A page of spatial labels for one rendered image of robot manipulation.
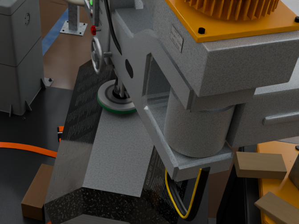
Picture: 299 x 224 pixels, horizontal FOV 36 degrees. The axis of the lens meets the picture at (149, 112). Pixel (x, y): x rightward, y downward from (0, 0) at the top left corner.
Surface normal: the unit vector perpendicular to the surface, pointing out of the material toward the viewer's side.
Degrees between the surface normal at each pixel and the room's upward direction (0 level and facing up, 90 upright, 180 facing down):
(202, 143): 90
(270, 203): 11
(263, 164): 0
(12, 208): 0
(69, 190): 45
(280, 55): 90
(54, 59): 0
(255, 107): 90
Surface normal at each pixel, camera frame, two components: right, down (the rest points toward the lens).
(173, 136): -0.75, 0.38
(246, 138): 0.32, 0.65
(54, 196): -0.62, -0.62
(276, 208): -0.03, -0.83
